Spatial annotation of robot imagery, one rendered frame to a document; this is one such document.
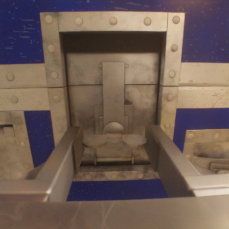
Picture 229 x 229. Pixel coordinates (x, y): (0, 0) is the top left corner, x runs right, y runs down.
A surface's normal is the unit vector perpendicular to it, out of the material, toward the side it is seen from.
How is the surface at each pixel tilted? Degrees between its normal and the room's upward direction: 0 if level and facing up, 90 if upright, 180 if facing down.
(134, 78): 90
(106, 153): 90
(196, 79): 90
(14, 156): 90
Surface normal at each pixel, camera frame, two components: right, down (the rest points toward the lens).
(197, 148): 0.03, 0.29
